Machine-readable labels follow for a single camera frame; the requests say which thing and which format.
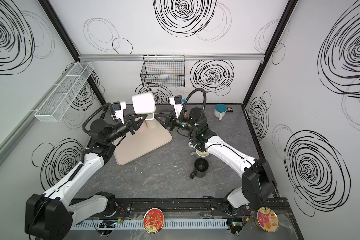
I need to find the white ribbed mug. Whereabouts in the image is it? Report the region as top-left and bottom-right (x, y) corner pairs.
(132, 93), (156, 114)

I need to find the grey mug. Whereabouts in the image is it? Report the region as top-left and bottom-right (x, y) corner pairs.
(190, 150), (209, 158)

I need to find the black mug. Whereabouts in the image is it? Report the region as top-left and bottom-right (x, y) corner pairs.
(190, 158), (209, 179)

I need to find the cream mug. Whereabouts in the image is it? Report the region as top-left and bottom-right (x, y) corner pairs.
(145, 113), (159, 129)

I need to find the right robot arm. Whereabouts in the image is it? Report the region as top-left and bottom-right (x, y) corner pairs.
(154, 96), (277, 210)

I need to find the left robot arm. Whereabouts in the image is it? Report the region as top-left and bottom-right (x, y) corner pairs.
(25, 102), (148, 240)

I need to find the teal lidded white mug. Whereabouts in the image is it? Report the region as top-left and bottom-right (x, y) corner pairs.
(214, 104), (227, 121)

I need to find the beige tray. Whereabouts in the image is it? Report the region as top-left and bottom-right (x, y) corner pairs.
(114, 121), (172, 166)

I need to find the white mesh shelf basket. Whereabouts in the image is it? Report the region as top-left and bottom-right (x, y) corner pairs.
(35, 62), (94, 123)

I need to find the red round tin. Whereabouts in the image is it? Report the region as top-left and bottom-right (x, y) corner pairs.
(143, 208), (165, 234)

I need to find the pink round tin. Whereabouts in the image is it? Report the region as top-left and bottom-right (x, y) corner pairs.
(254, 207), (280, 233)

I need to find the black wire basket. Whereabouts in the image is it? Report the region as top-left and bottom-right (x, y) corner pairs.
(140, 61), (186, 87)

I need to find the aluminium wall rail rear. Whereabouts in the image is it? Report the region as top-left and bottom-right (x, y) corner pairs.
(79, 53), (265, 62)

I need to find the aluminium wall rail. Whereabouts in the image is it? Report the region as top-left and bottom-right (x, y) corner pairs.
(79, 53), (265, 62)
(0, 64), (79, 181)

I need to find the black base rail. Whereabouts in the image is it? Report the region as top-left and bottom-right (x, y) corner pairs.
(108, 197), (293, 217)

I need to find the white cable duct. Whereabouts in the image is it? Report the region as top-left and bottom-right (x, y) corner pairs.
(70, 218), (229, 231)

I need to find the black corner frame post left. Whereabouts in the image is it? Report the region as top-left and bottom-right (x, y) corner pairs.
(38, 0), (106, 105)

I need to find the black corner frame post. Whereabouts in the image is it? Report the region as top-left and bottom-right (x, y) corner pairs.
(242, 0), (298, 108)
(38, 0), (106, 105)

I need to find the aluminium wall rail left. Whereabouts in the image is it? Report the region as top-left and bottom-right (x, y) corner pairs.
(0, 64), (79, 181)

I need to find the black corner frame post right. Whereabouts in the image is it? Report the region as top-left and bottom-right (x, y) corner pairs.
(242, 0), (298, 108)

